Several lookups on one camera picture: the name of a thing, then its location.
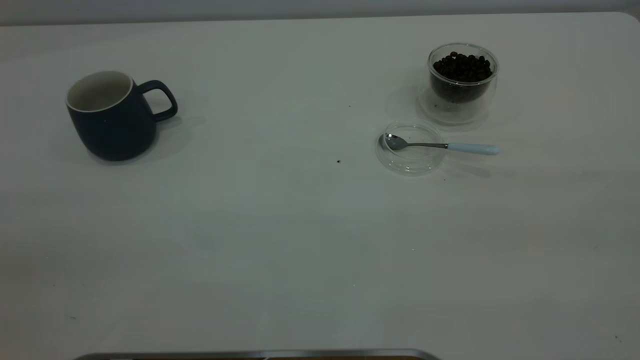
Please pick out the dark blue ceramic mug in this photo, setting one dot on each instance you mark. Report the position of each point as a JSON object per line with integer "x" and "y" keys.
{"x": 112, "y": 132}

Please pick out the dark coffee beans pile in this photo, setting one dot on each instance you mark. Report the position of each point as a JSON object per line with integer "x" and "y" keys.
{"x": 462, "y": 70}

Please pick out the small clear glass dish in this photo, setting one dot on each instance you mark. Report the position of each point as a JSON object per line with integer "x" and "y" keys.
{"x": 412, "y": 162}

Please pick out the clear double-wall glass cup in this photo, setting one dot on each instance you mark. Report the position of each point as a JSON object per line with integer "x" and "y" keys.
{"x": 452, "y": 107}

